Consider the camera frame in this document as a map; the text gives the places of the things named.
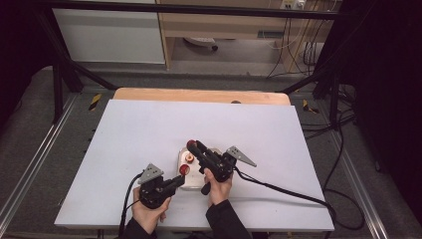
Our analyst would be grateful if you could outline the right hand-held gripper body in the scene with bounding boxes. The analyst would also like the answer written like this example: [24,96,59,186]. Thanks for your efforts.
[198,145,258,196]

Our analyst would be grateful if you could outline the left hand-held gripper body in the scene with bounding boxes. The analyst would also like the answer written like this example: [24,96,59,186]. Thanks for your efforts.
[136,162,177,210]

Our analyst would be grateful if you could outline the person's left hand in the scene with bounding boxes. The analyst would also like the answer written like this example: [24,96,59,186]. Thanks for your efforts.
[131,185,172,235]

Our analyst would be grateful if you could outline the person's right hand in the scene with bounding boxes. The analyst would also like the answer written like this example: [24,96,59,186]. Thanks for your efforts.
[202,167,234,207]

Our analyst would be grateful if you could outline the white table cover board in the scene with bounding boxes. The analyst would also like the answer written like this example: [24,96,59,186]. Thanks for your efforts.
[54,99,335,232]

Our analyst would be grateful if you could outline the wooden table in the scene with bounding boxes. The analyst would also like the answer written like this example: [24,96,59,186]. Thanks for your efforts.
[112,87,292,107]

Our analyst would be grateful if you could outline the white chair base with caster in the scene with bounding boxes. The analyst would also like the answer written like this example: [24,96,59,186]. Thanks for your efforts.
[183,36,220,52]

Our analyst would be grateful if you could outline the yellow black tape marker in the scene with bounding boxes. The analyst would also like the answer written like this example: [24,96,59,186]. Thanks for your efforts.
[88,93,103,112]
[302,99,320,115]

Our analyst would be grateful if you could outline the light wooden desk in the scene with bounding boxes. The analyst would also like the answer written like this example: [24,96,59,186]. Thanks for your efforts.
[155,0,340,73]

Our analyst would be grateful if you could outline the black metal stand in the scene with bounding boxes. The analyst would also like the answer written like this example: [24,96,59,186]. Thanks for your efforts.
[281,59,343,131]
[35,9,119,124]

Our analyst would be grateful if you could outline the white cabinet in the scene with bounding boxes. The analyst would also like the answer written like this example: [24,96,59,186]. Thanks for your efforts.
[51,0,166,65]

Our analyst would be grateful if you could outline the white power strip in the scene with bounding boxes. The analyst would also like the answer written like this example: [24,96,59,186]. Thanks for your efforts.
[280,0,307,11]

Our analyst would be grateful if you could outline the black curtain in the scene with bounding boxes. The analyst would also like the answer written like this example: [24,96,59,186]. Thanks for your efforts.
[315,0,422,218]
[0,0,56,128]

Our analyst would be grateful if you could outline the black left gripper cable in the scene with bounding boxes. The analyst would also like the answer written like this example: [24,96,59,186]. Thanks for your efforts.
[117,172,147,239]

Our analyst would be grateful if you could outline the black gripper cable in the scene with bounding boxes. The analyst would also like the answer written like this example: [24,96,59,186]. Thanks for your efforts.
[233,166,366,239]
[117,172,147,239]

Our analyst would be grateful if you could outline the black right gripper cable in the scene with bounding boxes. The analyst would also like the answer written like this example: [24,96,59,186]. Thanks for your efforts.
[233,166,366,239]

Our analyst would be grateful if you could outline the aluminium floor rail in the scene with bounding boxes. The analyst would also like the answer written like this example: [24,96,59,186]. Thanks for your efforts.
[326,128,390,239]
[0,94,80,227]

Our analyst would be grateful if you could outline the black floor cables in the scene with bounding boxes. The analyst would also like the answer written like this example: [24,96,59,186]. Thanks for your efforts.
[300,83,358,141]

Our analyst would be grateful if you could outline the bundle of hanging cables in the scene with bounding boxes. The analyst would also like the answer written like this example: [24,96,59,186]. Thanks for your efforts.
[266,9,327,80]

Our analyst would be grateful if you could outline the black horizontal frame bar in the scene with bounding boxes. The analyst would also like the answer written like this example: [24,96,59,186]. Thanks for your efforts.
[36,0,340,21]

